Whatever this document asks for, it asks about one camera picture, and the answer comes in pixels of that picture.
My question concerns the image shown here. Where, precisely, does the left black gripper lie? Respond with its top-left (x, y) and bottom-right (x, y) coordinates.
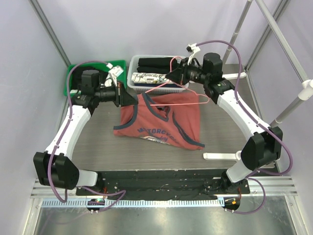
top-left (94, 80), bottom-right (138, 108)

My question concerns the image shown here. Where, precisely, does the pink wire hanger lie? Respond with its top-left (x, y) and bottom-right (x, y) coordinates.
top-left (145, 56), bottom-right (210, 106)

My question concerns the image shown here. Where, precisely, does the green plastic tray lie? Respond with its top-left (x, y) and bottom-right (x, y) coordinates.
top-left (64, 60), bottom-right (127, 96)

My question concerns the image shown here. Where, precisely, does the red tank top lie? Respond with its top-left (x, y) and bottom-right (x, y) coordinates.
top-left (113, 92), bottom-right (205, 150)

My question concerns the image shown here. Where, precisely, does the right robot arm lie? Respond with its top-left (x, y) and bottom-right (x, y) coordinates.
top-left (165, 52), bottom-right (283, 193)

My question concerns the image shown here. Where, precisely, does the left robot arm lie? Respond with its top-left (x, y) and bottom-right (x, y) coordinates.
top-left (33, 66), bottom-right (137, 195)

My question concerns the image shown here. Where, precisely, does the black folded garment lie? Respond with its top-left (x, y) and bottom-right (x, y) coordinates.
top-left (137, 57), bottom-right (172, 74)

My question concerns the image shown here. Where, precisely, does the white plastic basket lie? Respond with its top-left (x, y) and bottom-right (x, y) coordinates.
top-left (127, 55), bottom-right (184, 94)

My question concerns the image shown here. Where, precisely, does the grey clothes rack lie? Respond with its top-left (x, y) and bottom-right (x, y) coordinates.
top-left (202, 0), bottom-right (313, 164)

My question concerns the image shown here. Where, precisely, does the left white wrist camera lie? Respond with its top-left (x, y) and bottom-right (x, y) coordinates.
top-left (104, 63), bottom-right (124, 86)

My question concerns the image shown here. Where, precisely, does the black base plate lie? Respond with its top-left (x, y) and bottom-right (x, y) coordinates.
top-left (75, 167), bottom-right (252, 200)

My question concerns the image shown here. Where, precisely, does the grey aluminium frame post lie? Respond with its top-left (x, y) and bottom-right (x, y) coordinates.
top-left (29, 0), bottom-right (71, 67)

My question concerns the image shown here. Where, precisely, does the white slotted cable duct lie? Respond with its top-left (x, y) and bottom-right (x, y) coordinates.
top-left (42, 197), bottom-right (224, 208)

